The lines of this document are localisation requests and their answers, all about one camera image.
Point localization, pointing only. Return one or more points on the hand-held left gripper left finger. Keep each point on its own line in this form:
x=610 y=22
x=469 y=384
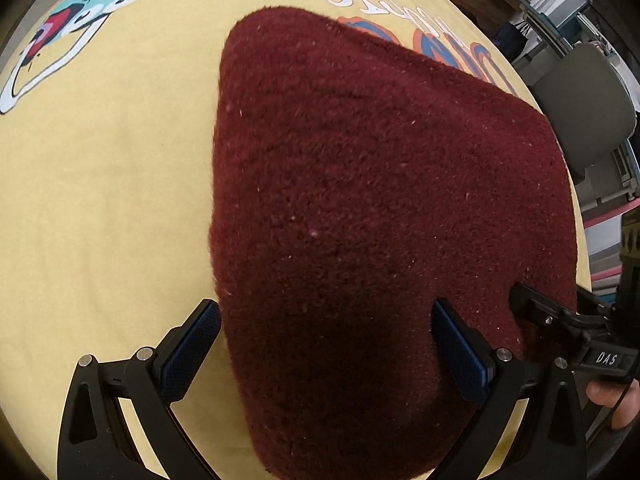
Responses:
x=192 y=350

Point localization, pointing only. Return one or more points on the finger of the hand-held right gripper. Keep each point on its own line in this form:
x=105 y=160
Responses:
x=540 y=307
x=595 y=302

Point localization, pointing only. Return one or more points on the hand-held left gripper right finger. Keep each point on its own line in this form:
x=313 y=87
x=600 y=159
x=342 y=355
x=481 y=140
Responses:
x=460 y=355

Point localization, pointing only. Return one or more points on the maroon knitted sweater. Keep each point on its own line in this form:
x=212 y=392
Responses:
x=375 y=185

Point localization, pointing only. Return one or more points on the person's right hand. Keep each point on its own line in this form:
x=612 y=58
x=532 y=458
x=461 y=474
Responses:
x=607 y=395

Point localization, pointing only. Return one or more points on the yellow cartoon printed blanket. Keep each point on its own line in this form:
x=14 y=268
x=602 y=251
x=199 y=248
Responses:
x=110 y=185

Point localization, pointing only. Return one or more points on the grey chair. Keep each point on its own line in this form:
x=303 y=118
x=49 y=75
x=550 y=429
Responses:
x=582 y=105

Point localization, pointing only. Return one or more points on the dark blue bag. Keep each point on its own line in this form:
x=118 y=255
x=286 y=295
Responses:
x=512 y=40

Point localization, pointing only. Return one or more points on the cluttered white shelf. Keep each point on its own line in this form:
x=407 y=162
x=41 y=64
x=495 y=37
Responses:
x=565 y=0

